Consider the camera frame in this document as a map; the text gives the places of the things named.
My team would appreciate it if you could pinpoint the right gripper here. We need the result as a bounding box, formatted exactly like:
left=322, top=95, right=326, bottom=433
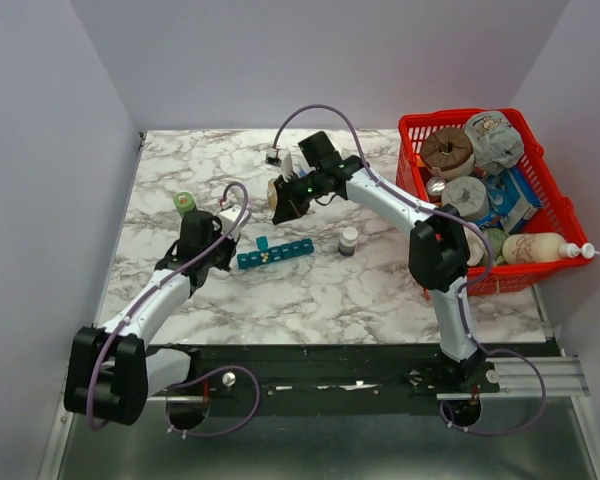
left=272, top=169, right=325, bottom=225

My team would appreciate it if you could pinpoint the teal weekly pill organizer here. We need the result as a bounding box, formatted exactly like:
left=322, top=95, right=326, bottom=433
left=237, top=236, right=315, bottom=270

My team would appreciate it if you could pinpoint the white bottle cap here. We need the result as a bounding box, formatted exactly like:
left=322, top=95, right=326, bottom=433
left=340, top=227, right=359, bottom=243

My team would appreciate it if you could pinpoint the white pill bottle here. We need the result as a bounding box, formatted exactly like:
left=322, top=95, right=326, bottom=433
left=337, top=226, right=359, bottom=257

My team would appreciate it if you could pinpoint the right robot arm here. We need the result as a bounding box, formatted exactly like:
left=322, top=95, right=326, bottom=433
left=266, top=131, right=486, bottom=392

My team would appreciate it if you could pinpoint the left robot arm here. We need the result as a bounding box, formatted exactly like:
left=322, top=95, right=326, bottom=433
left=63, top=206, right=251, bottom=429

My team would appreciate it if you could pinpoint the amber glass pill jar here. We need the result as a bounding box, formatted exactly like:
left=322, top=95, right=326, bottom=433
left=267, top=179, right=278, bottom=211

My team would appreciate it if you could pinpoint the green pill bottle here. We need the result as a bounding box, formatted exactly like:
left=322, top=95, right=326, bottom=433
left=173, top=191, right=197, bottom=218

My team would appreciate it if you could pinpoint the white toilet paper roll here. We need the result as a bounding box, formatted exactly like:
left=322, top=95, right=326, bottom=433
left=330, top=138, right=344, bottom=159

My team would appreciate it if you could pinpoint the silver can top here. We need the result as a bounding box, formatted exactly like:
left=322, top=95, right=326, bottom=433
left=426, top=176, right=446, bottom=198

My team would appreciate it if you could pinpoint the brown paper roll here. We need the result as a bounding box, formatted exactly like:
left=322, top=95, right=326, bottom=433
left=420, top=127, right=475, bottom=181

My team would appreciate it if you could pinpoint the grey paper roll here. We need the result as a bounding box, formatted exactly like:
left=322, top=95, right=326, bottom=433
left=441, top=176, right=490, bottom=222

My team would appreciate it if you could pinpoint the green round object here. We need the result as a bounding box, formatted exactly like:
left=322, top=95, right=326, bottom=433
left=482, top=227, right=509, bottom=266

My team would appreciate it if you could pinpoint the grey crumpled printed bag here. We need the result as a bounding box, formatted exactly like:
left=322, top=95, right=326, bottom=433
left=464, top=110, right=524, bottom=175

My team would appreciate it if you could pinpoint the blue cardboard box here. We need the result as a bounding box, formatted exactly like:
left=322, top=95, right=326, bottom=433
left=483, top=166, right=543, bottom=234

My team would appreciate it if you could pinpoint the cream squeeze bottle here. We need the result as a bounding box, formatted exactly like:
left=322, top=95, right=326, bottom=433
left=502, top=233, right=600, bottom=265

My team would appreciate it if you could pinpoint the red plastic basket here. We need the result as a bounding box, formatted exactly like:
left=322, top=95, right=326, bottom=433
left=396, top=108, right=591, bottom=296

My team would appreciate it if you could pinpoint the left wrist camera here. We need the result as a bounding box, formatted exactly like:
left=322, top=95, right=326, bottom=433
left=218, top=205, right=250, bottom=241

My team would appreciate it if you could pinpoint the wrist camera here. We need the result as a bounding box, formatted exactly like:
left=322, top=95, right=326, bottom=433
left=265, top=147, right=299, bottom=182
left=218, top=205, right=250, bottom=241

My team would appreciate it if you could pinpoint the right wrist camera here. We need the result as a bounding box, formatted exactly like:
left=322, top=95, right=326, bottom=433
left=265, top=147, right=299, bottom=182

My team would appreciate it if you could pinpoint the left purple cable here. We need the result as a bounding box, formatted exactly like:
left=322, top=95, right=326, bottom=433
left=86, top=181, right=262, bottom=439

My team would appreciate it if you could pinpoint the purple cable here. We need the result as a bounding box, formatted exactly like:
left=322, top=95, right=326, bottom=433
left=86, top=181, right=262, bottom=439
left=272, top=103, right=548, bottom=435

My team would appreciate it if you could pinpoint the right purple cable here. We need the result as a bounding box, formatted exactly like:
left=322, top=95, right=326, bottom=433
left=272, top=103, right=548, bottom=435

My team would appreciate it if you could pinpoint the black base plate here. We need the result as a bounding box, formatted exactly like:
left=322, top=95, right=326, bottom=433
left=82, top=342, right=566, bottom=417

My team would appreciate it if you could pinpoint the aluminium rail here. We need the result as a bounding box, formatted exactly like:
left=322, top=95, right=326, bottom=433
left=148, top=353, right=588, bottom=400

